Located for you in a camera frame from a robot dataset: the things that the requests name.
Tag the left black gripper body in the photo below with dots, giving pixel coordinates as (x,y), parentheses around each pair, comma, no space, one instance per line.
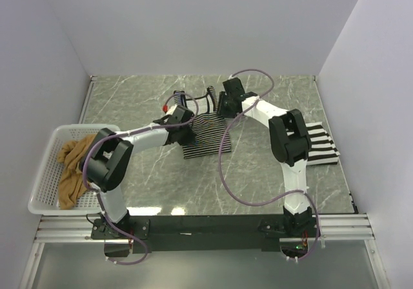
(187,135)

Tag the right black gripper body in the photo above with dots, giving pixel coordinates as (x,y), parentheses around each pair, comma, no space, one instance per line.
(224,108)

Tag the thin-striped black white tank top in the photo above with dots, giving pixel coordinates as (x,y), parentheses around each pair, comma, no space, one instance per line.
(208,127)

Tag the wide-striped black white tank top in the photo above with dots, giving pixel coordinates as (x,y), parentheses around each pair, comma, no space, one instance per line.
(323,149)

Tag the tan tank top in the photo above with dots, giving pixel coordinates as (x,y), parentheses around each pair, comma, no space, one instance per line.
(71,187)

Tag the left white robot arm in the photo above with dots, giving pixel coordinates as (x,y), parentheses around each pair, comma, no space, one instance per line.
(105,162)

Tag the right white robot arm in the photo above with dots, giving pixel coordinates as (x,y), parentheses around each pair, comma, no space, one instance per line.
(290,144)

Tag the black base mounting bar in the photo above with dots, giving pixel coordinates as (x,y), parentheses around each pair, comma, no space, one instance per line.
(215,232)

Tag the white plastic basket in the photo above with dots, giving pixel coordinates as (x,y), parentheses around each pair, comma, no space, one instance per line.
(44,196)

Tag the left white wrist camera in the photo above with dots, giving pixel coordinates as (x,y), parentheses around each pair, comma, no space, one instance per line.
(169,110)

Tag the aluminium frame rail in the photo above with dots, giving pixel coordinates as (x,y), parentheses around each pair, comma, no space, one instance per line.
(76,229)

